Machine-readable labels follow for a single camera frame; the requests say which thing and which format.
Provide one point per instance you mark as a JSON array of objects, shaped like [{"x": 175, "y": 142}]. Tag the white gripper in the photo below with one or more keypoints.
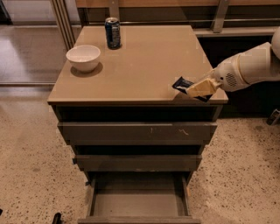
[{"x": 227, "y": 74}]

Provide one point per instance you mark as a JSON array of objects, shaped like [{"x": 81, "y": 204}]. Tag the dark blue rxbar wrapper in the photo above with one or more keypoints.
[{"x": 182, "y": 85}]

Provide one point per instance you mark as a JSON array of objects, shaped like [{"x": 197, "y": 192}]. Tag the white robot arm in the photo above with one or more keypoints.
[{"x": 258, "y": 64}]

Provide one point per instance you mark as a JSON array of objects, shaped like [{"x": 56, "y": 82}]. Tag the grey drawer cabinet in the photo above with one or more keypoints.
[{"x": 133, "y": 84}]

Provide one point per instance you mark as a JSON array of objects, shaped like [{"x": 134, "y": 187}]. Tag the top grey drawer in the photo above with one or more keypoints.
[{"x": 137, "y": 133}]

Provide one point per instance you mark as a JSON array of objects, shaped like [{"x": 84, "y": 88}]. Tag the middle grey drawer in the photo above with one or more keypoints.
[{"x": 138, "y": 163}]

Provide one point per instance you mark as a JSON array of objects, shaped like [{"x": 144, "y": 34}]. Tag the bottom grey open drawer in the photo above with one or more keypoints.
[{"x": 138, "y": 198}]

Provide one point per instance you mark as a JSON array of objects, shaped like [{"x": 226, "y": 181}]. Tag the black object floor right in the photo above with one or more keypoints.
[{"x": 274, "y": 117}]

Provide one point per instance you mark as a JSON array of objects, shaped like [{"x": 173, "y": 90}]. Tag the black object floor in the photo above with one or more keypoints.
[
  {"x": 57, "y": 218},
  {"x": 274, "y": 117}
]

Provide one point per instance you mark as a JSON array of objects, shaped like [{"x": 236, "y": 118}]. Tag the blue soda can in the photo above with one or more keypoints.
[{"x": 113, "y": 33}]

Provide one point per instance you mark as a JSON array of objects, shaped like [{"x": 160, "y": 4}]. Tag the white ceramic bowl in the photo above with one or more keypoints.
[{"x": 84, "y": 58}]

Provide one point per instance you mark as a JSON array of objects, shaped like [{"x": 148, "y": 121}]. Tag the black object floor left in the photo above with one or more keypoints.
[{"x": 57, "y": 218}]

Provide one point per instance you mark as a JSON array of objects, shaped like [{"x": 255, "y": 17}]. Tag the metal railing frame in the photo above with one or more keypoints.
[{"x": 238, "y": 21}]

